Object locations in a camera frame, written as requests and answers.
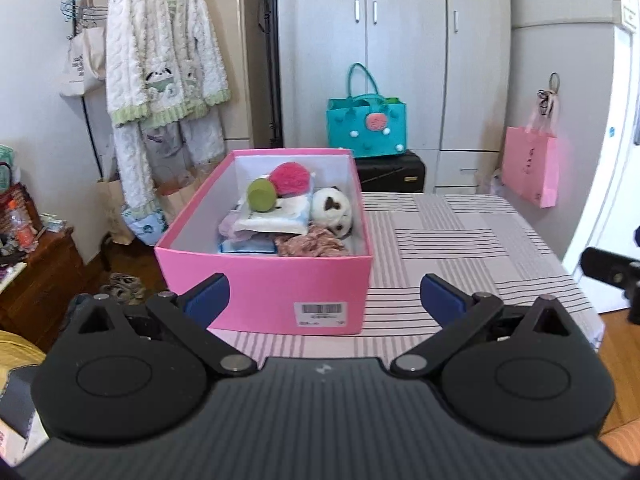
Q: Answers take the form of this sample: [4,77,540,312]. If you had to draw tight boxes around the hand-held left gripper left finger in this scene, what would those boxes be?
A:
[74,272,258,377]

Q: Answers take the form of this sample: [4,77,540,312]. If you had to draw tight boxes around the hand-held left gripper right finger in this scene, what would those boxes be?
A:
[390,272,577,377]

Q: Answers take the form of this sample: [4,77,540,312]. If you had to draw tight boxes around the pink cardboard box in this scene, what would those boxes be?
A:
[154,147,375,336]

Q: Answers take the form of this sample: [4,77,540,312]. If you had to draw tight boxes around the purple plush toy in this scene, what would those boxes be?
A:
[218,210,261,241]

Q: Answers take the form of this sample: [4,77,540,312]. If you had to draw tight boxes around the olive green puff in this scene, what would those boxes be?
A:
[246,177,278,212]

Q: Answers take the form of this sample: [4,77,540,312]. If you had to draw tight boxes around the pink floral cloth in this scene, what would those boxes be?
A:
[274,225,351,258]

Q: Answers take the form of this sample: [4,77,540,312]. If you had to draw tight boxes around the white plush cat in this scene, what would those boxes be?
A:
[310,186,355,239]

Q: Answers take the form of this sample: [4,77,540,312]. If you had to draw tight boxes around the pink fluffy puff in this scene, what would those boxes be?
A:
[269,161,315,197]

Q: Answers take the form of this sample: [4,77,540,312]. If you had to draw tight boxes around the white door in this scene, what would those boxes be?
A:
[562,0,640,316]

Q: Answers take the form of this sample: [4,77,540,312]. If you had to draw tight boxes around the light blue printed bag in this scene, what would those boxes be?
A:
[121,207,169,247]

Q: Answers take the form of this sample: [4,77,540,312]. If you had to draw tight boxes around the brown paper bag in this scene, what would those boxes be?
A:
[159,167,223,226]
[96,165,137,247]

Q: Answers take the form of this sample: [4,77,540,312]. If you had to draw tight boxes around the pink paper bag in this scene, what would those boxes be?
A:
[501,112,560,209]

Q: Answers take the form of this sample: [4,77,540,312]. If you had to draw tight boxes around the black suitcase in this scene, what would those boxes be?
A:
[354,150,426,194]

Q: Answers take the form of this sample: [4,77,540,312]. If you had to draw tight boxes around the white fleece pajama pants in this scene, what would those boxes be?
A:
[112,110,227,217]

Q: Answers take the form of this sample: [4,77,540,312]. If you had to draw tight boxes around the grey cloth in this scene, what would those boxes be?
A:
[141,122,187,173]

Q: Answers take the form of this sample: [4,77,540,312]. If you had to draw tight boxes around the hanging ribbon charm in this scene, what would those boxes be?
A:
[536,73,562,117]

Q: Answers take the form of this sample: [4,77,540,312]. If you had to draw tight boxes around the wooden nightstand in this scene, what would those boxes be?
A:
[0,227,86,352]

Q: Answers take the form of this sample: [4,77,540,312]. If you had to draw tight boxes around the teal felt handbag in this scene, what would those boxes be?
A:
[326,62,408,157]

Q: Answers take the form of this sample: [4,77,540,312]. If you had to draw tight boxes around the red capped plastic bottle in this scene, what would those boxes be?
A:
[7,199,39,254]

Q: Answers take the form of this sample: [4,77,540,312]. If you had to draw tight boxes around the black clothes rack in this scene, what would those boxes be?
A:
[67,0,132,271]

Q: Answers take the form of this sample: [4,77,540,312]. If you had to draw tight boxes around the wicker basket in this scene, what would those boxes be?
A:
[0,182,45,236]

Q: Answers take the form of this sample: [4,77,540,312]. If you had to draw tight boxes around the green plastic bag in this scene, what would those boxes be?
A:
[0,145,19,194]

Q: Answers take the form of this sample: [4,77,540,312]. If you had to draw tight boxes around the black tripod pole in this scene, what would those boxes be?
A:
[252,0,284,149]

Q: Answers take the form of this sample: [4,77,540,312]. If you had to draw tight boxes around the white wardrobe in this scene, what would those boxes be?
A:
[275,0,616,196]

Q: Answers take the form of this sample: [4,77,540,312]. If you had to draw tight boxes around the white tote bag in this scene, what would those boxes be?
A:
[59,24,108,98]

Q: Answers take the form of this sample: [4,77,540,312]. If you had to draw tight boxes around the white fluffy pajama set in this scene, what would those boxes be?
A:
[104,0,232,128]

